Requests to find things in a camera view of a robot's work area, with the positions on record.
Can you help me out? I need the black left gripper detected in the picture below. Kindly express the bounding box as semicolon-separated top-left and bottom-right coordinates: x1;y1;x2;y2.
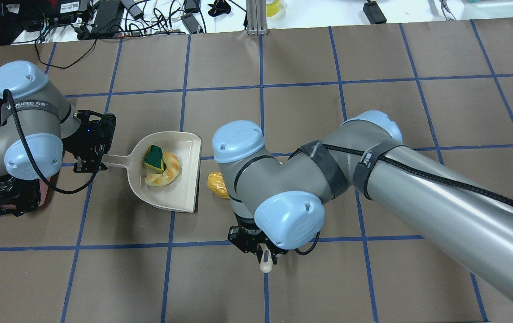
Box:
63;110;117;173

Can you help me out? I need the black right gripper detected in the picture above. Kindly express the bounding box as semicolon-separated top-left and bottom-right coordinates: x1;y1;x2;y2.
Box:
227;226;289;265

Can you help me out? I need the aluminium frame post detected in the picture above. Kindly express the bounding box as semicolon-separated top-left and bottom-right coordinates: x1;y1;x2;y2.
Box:
246;0;269;35

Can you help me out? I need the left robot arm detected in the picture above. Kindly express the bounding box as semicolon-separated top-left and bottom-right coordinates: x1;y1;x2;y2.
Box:
0;61;116;180

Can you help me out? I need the croissant bread piece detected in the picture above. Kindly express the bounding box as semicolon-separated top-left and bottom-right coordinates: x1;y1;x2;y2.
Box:
144;152;182;187

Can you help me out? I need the yellow wrapper trash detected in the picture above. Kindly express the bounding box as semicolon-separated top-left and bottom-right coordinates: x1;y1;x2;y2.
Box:
207;172;230;200

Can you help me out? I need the yellow tape roll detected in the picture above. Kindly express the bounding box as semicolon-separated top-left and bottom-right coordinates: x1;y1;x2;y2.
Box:
265;0;285;18

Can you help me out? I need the yellow green sponge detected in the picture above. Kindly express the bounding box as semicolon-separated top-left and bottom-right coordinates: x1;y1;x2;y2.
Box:
143;145;165;173

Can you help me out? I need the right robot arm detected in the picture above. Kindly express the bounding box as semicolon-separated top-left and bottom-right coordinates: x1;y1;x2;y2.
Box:
212;110;513;302

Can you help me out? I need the beige plastic dustpan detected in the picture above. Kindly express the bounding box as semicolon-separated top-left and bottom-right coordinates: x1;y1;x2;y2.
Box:
102;131;202;213

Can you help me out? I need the black power adapter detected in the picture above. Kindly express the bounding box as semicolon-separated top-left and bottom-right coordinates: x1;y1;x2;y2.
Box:
89;0;124;39

